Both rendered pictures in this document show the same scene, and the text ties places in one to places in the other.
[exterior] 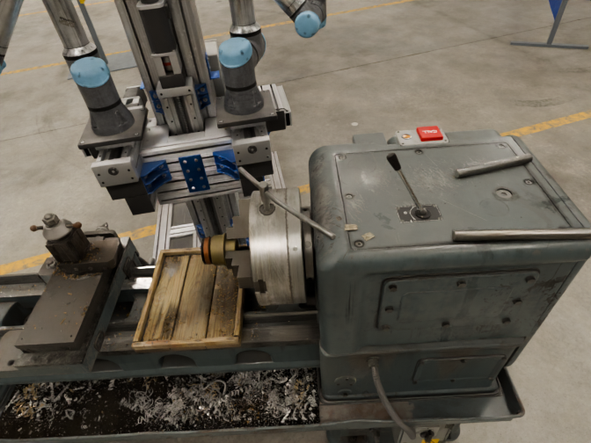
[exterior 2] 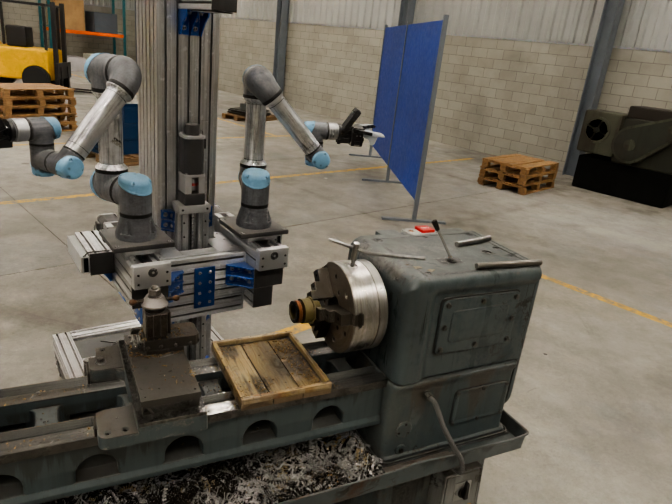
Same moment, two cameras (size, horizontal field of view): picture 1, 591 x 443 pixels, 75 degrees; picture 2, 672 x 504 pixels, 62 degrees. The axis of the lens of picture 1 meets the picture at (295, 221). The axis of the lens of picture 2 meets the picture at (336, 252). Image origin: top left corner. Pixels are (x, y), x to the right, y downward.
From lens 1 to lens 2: 1.25 m
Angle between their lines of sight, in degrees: 35
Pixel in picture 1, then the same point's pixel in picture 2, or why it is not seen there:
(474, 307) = (490, 324)
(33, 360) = (158, 418)
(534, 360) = (506, 457)
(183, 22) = (207, 153)
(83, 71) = (137, 181)
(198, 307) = (277, 373)
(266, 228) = (358, 276)
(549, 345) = not seen: hidden behind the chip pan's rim
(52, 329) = (170, 387)
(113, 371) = (192, 457)
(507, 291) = (506, 307)
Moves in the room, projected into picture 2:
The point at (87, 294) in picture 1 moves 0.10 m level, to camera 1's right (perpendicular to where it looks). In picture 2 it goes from (182, 364) to (215, 358)
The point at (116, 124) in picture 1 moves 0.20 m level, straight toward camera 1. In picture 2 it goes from (150, 232) to (185, 246)
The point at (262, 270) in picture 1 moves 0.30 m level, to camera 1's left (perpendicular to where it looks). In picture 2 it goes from (362, 305) to (274, 317)
